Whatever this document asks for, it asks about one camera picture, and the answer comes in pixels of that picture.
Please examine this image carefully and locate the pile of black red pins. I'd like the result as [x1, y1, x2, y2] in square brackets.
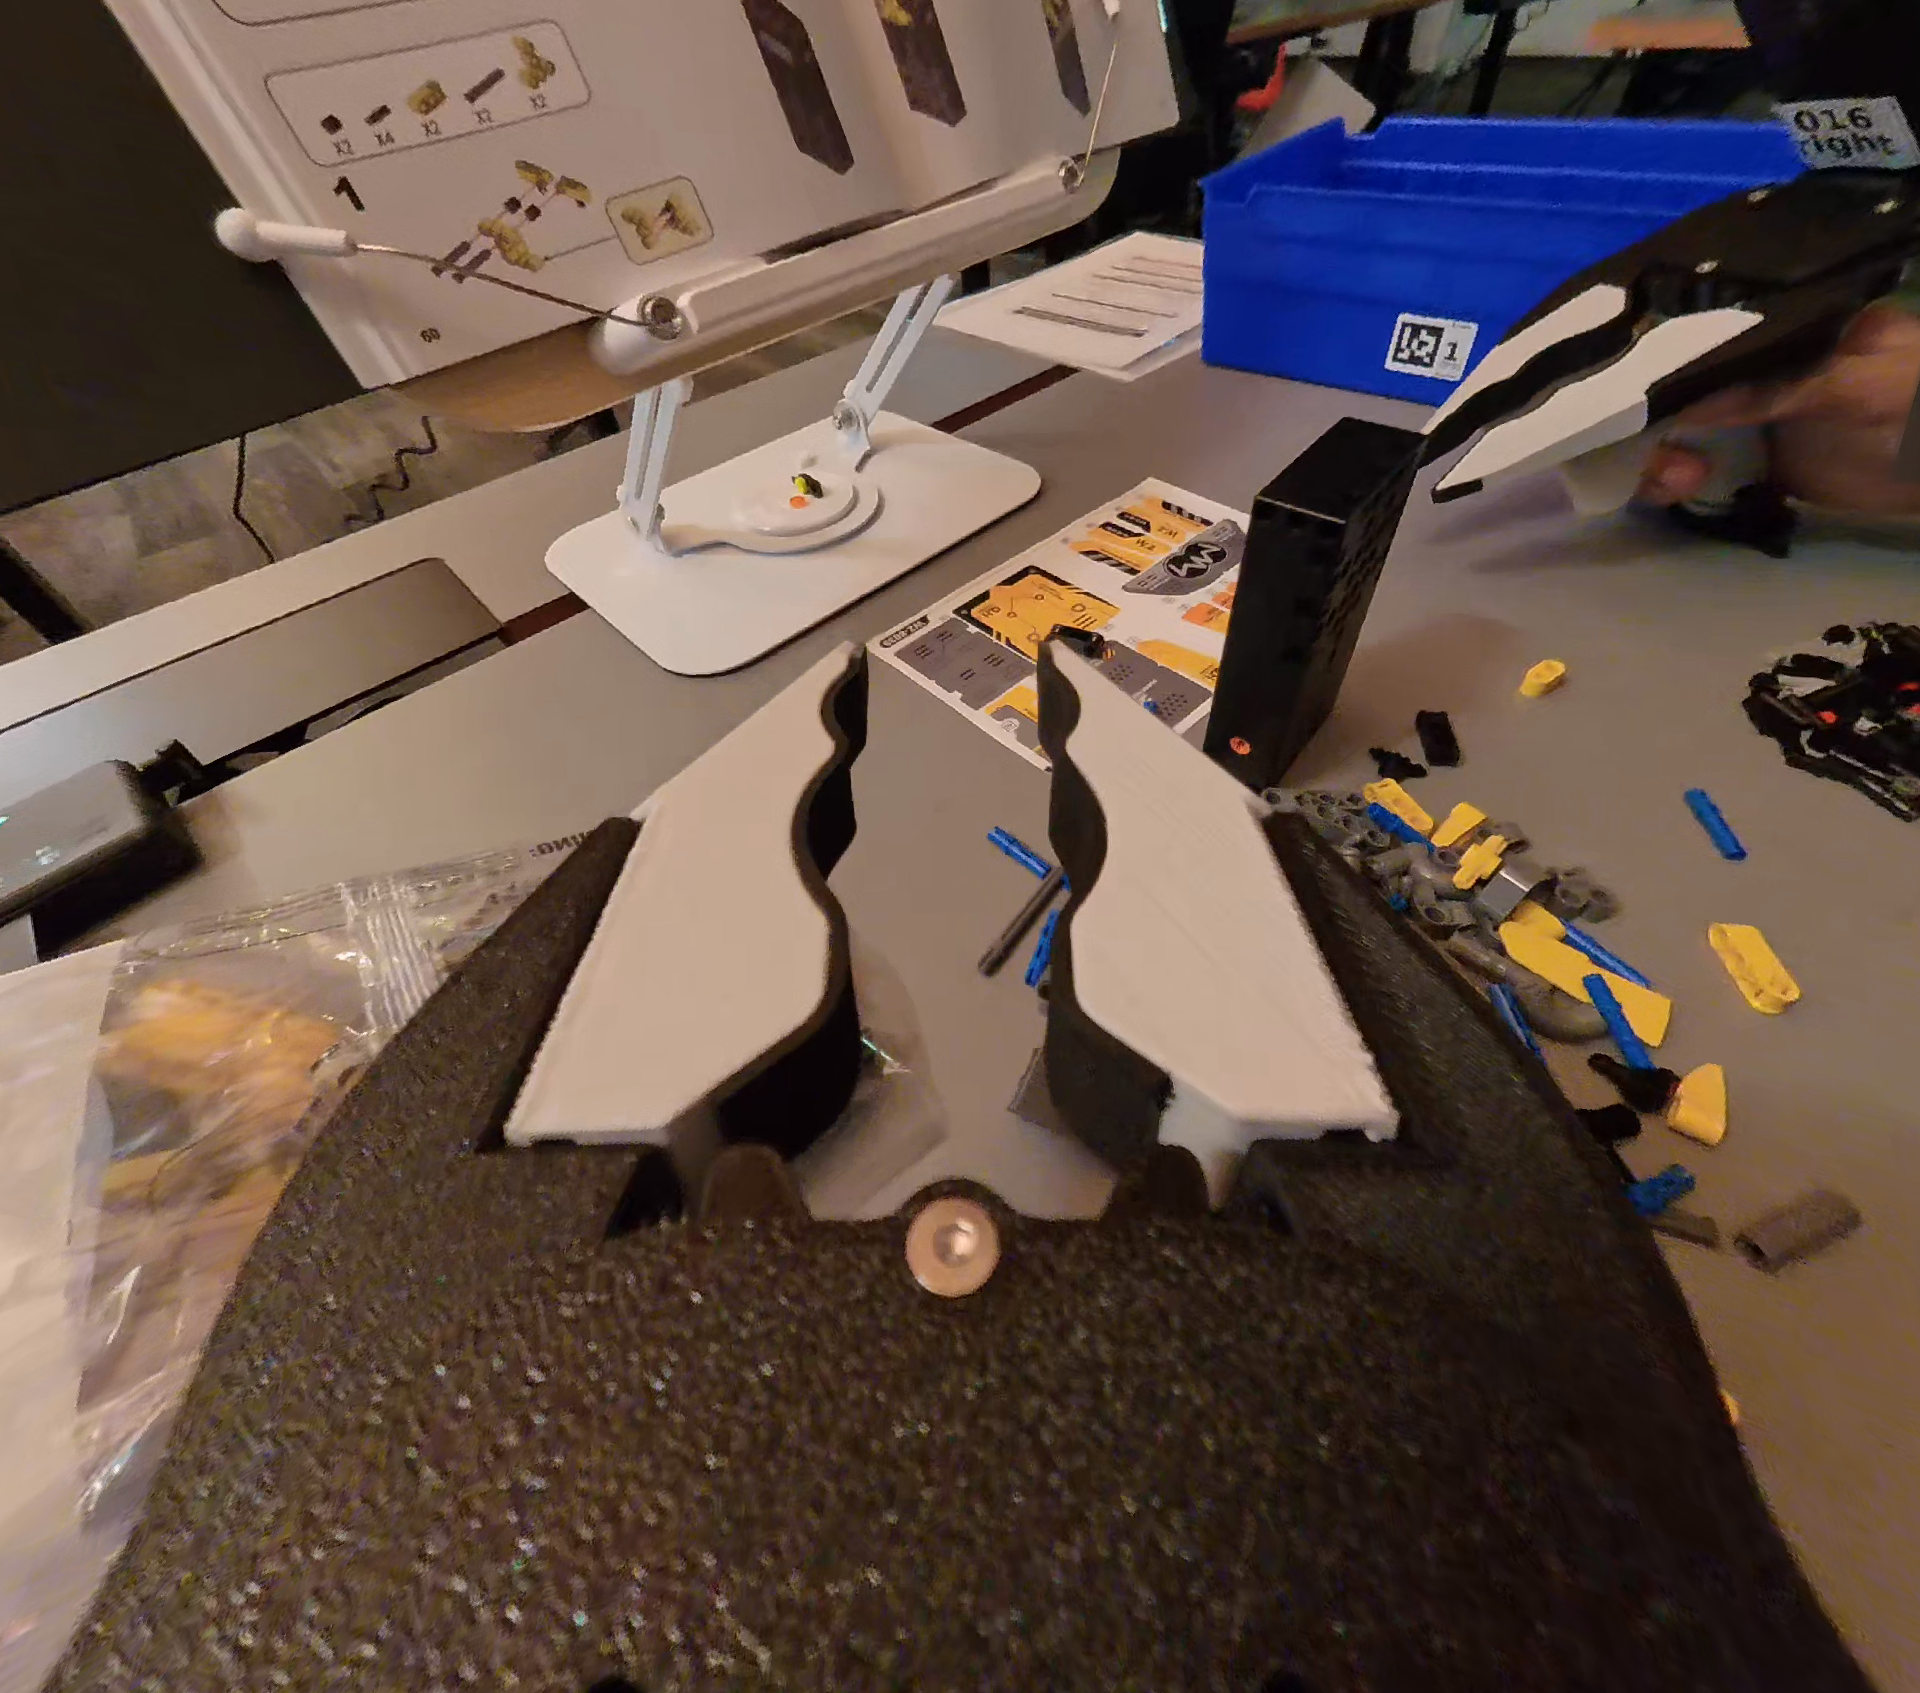
[1740, 620, 1920, 823]

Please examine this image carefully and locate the printed sticker sheet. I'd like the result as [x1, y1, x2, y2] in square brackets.
[870, 478, 1254, 772]

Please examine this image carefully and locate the black coiled cable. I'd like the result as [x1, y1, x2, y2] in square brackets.
[224, 419, 444, 562]

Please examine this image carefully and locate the black desktop hub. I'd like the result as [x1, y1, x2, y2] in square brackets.
[0, 755, 204, 960]

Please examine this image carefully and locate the white printed paper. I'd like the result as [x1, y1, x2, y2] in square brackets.
[935, 231, 1208, 382]

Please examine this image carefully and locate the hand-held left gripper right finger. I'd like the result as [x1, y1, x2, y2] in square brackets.
[1034, 640, 1402, 1203]

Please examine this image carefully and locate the pile of plastic building pieces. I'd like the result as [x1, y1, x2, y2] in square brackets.
[981, 710, 1800, 1222]

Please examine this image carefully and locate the white metal book stand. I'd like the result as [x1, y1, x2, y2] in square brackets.
[0, 0, 1129, 679]

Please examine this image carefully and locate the dark grey tube piece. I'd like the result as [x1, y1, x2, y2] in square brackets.
[1735, 1191, 1864, 1275]

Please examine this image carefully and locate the blue plastic bin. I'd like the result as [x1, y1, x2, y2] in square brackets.
[1199, 116, 1808, 390]

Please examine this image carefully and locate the person's right hand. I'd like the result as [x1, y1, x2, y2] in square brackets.
[1634, 298, 1920, 525]

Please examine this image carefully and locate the black perforated block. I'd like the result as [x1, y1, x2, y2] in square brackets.
[1202, 419, 1425, 787]

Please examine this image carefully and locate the clear bag of grey pieces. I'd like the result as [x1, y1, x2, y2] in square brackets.
[74, 830, 637, 1470]

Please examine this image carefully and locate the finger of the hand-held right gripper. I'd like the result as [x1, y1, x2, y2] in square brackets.
[1418, 284, 1639, 445]
[1427, 308, 1771, 505]

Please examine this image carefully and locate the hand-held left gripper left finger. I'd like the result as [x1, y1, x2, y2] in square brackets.
[504, 644, 871, 1198]

